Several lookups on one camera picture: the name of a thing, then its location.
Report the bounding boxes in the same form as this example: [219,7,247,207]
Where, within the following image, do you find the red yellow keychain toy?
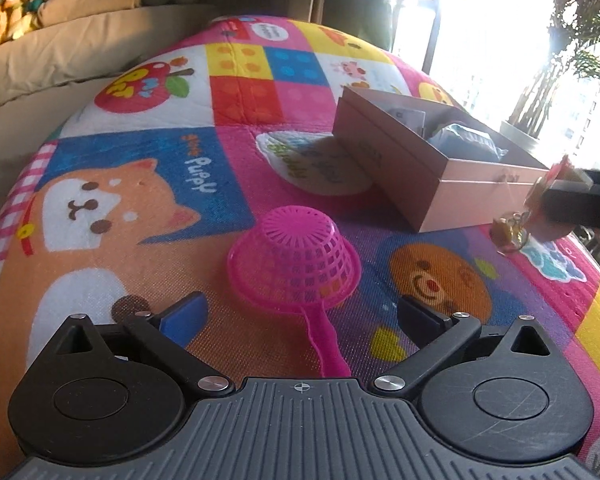
[489,155,593,256]

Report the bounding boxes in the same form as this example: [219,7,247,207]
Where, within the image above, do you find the pink plastic sieve toy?
[227,206,362,377]

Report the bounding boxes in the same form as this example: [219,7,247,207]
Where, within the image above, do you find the white battery charger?
[387,107,426,138]

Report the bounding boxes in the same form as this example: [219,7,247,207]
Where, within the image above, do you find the colourful cartoon play mat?
[0,16,600,478]

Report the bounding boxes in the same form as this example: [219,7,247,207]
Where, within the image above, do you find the blue plastic bag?
[428,122,508,162]

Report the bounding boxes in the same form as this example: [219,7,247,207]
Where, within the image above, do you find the pink cardboard box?
[332,87,547,233]

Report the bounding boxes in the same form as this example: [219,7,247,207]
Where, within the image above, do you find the potted plant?
[501,0,600,145]

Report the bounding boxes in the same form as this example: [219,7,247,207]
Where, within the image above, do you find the beige sofa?
[0,4,218,209]

